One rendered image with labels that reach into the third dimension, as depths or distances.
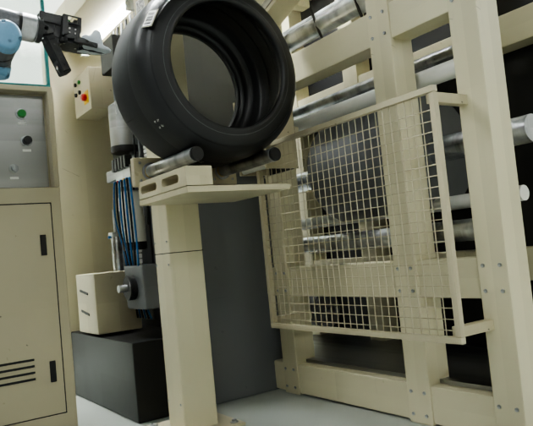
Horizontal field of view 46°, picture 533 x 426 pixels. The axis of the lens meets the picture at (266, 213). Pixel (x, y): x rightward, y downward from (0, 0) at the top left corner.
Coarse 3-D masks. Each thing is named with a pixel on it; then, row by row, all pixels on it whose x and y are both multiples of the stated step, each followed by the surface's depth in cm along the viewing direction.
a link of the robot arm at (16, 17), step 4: (0, 8) 165; (4, 8) 166; (0, 12) 164; (4, 12) 165; (8, 12) 166; (12, 12) 166; (16, 12) 167; (20, 12) 169; (0, 16) 164; (4, 16) 165; (8, 16) 165; (12, 16) 166; (16, 16) 166; (20, 16) 167; (12, 20) 166; (16, 20) 166; (20, 20) 167; (16, 24) 166; (20, 24) 167; (20, 28) 167
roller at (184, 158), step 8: (184, 152) 185; (192, 152) 182; (200, 152) 183; (168, 160) 194; (176, 160) 190; (184, 160) 186; (192, 160) 183; (200, 160) 183; (152, 168) 204; (160, 168) 200; (168, 168) 196; (176, 168) 194; (152, 176) 208
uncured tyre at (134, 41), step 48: (192, 0) 187; (240, 0) 197; (144, 48) 180; (240, 48) 226; (288, 48) 210; (144, 96) 182; (240, 96) 227; (288, 96) 204; (144, 144) 199; (192, 144) 187; (240, 144) 192
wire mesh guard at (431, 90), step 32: (416, 96) 173; (320, 128) 208; (352, 160) 197; (352, 192) 198; (448, 192) 167; (352, 224) 198; (448, 224) 166; (320, 256) 212; (384, 256) 187; (448, 256) 166; (416, 288) 177
